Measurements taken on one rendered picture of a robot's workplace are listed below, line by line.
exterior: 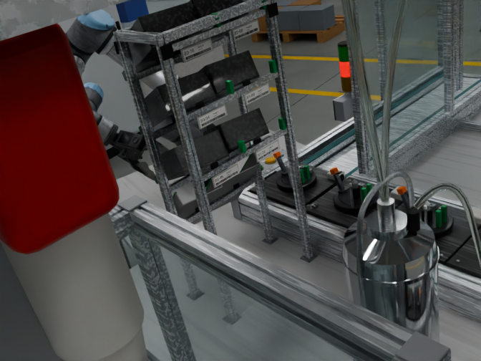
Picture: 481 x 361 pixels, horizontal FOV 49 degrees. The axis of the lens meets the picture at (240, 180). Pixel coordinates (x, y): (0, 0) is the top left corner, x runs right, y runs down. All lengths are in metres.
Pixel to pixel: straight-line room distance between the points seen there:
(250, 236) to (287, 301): 1.33
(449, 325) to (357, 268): 0.71
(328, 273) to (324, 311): 1.13
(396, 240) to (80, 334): 0.60
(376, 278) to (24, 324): 0.56
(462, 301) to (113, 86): 3.96
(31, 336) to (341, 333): 0.27
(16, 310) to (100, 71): 4.58
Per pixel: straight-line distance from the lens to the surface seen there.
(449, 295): 1.47
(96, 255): 0.21
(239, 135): 1.42
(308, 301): 0.50
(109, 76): 4.90
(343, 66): 1.76
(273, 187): 1.87
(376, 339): 0.47
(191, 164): 1.25
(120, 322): 0.23
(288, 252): 1.73
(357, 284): 0.80
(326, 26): 7.26
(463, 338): 1.44
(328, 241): 1.64
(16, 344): 0.30
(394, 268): 0.76
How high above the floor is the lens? 1.88
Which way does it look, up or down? 28 degrees down
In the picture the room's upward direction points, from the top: 12 degrees counter-clockwise
